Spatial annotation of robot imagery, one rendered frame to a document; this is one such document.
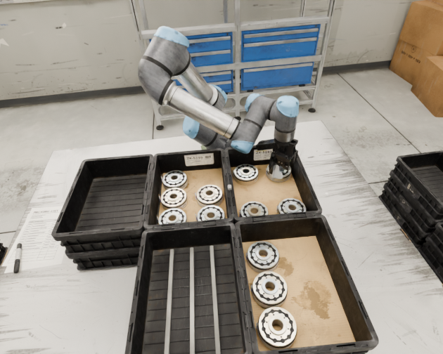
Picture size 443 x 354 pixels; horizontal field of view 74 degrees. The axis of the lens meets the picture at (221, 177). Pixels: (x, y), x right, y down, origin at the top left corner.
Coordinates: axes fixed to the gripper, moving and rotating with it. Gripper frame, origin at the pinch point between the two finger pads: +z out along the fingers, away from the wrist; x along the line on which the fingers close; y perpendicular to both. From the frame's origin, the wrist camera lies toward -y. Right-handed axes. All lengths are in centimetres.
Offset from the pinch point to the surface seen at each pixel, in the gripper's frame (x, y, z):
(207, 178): -16.4, -23.1, 2.1
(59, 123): 24, -274, 86
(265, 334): -57, 29, -1
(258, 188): -9.1, -2.1, 2.1
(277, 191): -6.1, 5.1, 2.0
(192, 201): -30.4, -19.7, 2.1
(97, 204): -53, -51, 2
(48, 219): -67, -74, 15
